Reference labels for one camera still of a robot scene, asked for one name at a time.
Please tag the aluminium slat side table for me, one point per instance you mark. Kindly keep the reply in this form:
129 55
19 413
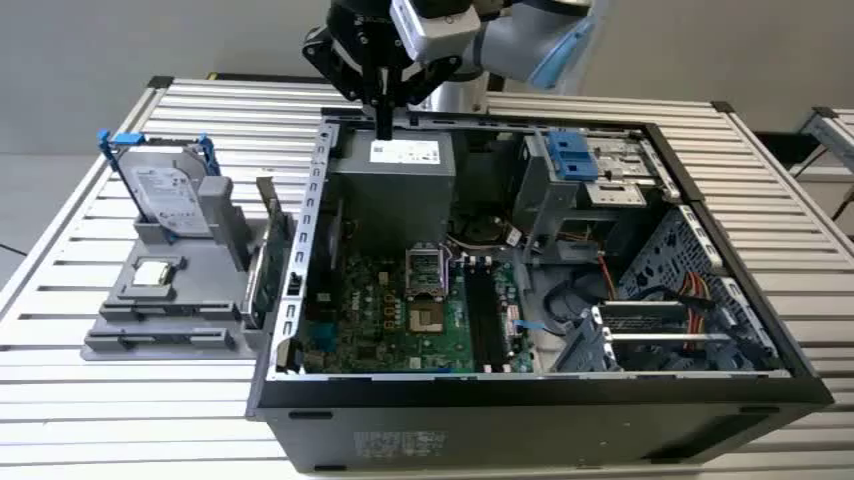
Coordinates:
828 125

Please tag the silver CPU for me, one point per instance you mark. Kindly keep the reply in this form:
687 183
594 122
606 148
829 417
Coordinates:
153 274

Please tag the black PC case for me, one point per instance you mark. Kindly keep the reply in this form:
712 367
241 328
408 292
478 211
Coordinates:
534 440

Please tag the RAM stick with black chips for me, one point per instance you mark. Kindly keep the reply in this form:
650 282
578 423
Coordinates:
167 342

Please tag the metal optical drive cage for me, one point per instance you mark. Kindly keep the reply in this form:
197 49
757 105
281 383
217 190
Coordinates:
554 210

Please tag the green graphics card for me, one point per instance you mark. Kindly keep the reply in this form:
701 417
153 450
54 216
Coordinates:
268 270

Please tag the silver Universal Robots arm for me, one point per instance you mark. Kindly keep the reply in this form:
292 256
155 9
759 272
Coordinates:
514 45

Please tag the blue board connector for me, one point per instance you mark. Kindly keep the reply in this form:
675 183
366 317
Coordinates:
322 336

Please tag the green motherboard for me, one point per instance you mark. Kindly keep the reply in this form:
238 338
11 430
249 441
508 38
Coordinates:
434 350

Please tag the hard disk in blue carrier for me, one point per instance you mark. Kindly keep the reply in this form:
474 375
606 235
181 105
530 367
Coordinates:
163 195

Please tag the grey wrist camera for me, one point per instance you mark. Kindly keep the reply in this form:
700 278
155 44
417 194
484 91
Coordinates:
441 30

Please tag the metal hard disk cage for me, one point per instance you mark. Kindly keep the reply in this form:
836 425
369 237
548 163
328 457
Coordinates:
580 350

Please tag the grey parts rack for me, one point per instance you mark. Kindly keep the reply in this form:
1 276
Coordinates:
194 282

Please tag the metal locking lever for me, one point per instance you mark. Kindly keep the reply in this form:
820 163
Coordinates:
446 277

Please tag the grey power supply unit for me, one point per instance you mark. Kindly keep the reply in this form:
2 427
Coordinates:
394 200

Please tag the black box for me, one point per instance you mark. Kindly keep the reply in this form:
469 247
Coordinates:
784 150

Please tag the blue drive latch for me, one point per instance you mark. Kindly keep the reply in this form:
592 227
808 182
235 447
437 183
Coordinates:
568 160

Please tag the black table corner cap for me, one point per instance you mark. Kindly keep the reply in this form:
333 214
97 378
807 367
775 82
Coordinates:
163 81
721 106

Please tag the black CPU fan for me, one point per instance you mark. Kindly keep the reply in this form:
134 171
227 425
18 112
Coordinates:
477 230

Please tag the CPU socket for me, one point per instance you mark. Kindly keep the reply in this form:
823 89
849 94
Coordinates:
428 317

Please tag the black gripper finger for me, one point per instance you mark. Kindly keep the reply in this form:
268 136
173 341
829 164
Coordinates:
433 81
334 70

